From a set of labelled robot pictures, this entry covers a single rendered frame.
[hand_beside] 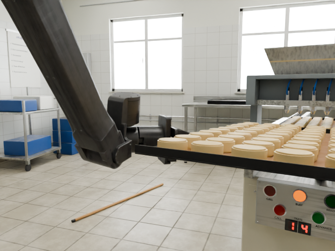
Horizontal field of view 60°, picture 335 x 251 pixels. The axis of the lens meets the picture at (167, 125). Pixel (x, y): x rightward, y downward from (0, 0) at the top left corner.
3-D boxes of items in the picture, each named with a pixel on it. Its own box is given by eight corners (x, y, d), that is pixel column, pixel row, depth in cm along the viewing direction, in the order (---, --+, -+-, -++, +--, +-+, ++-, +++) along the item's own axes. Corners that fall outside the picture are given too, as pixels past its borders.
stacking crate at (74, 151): (76, 146, 552) (75, 136, 550) (93, 148, 538) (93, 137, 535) (53, 153, 497) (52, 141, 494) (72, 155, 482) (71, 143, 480)
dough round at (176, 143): (188, 154, 45) (189, 142, 45) (156, 153, 45) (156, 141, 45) (186, 149, 50) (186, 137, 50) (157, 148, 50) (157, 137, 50)
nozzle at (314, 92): (310, 113, 149) (312, 78, 147) (316, 114, 148) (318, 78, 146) (308, 114, 144) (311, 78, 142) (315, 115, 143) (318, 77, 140)
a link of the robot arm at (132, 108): (78, 156, 56) (115, 167, 53) (77, 97, 53) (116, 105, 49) (113, 139, 67) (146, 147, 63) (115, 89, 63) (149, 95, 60)
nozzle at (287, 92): (284, 112, 156) (286, 78, 153) (290, 113, 154) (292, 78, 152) (282, 113, 150) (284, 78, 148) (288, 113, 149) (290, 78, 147)
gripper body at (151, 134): (165, 158, 68) (133, 159, 66) (166, 114, 67) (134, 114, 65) (173, 164, 62) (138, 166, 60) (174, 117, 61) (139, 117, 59)
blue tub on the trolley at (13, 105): (14, 110, 420) (13, 98, 418) (37, 110, 410) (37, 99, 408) (-3, 111, 392) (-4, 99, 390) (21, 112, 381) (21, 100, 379)
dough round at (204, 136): (183, 143, 57) (183, 133, 57) (197, 140, 61) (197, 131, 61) (205, 146, 54) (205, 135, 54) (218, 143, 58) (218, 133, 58)
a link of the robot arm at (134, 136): (107, 147, 64) (109, 157, 59) (108, 117, 62) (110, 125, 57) (138, 146, 66) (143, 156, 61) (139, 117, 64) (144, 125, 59)
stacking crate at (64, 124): (73, 125, 546) (73, 115, 544) (92, 126, 535) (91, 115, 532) (52, 130, 489) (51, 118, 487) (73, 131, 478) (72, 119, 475)
